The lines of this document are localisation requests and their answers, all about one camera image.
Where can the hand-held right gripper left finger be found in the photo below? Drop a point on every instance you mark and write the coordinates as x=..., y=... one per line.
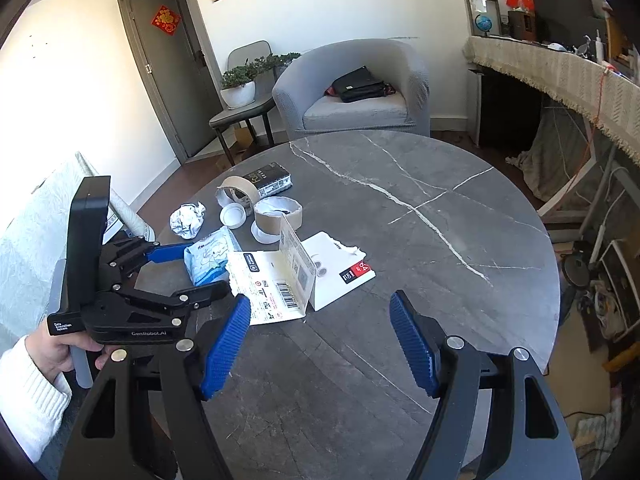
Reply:
x=227, y=350

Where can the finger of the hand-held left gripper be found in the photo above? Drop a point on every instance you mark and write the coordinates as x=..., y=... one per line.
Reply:
x=170, y=252
x=200, y=294

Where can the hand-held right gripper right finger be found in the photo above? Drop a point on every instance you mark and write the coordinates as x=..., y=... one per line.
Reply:
x=415, y=345

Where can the blue white tissue packet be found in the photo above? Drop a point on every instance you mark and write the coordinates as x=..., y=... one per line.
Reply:
x=210, y=260

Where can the white paper ball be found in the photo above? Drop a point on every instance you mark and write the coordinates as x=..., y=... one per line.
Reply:
x=187, y=220

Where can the white barcode packaging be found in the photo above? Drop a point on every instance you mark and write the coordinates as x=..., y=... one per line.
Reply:
x=260, y=295

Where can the white plastic lid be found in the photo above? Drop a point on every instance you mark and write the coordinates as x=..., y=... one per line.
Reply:
x=260, y=235
x=233, y=216

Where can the cardboard tape roll torn edge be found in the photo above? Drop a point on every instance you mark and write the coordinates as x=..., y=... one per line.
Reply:
x=246, y=185

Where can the cardboard tape roll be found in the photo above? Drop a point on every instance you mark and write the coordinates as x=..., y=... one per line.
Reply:
x=272, y=221

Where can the black and white box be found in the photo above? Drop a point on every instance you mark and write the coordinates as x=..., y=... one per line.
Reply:
x=267, y=175

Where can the person's left forearm white sleeve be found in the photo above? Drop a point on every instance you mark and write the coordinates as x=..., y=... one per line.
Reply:
x=25, y=400

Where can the person's left hand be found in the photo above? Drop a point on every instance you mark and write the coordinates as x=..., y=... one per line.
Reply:
x=55, y=355

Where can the white carton red label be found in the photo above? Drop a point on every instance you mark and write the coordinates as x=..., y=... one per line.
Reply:
x=340, y=270

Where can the brown cardboard box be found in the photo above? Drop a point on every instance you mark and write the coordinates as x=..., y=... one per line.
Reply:
x=243, y=139

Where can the grey dining chair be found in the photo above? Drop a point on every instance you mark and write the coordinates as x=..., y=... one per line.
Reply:
x=240, y=115

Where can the grey door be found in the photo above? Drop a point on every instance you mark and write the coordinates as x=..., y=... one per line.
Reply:
x=170, y=90

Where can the potted green plant white pot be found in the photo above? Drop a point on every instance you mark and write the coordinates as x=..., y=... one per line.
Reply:
x=239, y=94

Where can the grey cloth under desk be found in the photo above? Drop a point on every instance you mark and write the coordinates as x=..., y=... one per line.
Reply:
x=550, y=160

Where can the red door decoration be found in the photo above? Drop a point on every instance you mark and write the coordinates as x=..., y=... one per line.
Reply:
x=166, y=20

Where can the grey armchair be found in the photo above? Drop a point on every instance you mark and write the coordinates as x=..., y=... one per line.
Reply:
x=360, y=110

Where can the dark desk cabinet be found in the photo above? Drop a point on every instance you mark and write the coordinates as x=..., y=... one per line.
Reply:
x=505, y=110

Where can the black bag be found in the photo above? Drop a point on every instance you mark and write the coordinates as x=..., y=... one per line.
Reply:
x=360, y=84

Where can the beige fringed tablecloth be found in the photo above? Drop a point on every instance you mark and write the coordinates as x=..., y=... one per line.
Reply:
x=550, y=75

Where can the small blue globe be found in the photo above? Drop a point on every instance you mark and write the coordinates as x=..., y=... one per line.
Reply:
x=483, y=22

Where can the brown wooden box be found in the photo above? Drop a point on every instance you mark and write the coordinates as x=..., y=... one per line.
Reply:
x=521, y=25

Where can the small red flags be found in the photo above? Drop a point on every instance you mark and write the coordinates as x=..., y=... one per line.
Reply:
x=517, y=0

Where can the black monitor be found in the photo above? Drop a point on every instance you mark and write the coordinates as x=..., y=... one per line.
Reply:
x=565, y=15

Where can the wooden bookshelf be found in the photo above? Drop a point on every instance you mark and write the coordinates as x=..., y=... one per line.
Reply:
x=622, y=45

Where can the wooden picture frame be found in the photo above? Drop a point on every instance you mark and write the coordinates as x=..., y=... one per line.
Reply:
x=477, y=5

